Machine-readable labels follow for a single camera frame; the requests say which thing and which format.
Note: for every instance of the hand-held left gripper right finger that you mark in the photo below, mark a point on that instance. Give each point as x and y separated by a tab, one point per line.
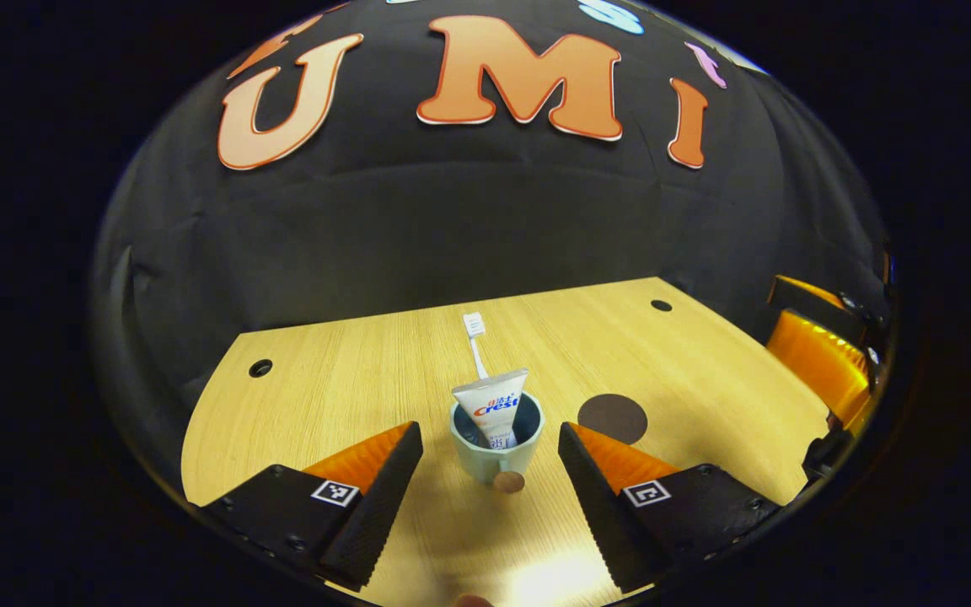
595	506

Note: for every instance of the white toothbrush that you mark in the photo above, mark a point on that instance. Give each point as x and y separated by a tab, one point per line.
475	337

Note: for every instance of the white toothpaste tube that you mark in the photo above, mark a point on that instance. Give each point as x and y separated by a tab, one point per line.
494	405

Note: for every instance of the light blue cup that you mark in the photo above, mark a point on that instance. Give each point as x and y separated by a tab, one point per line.
485	464

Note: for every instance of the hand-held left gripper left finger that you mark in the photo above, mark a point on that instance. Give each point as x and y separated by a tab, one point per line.
384	497

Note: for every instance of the wooden desktop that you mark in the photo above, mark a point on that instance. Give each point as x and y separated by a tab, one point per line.
325	396

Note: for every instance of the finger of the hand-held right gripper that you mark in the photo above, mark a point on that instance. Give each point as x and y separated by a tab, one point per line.
823	362
823	299

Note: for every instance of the brown round coaster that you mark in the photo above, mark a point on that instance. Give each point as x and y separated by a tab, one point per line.
612	419

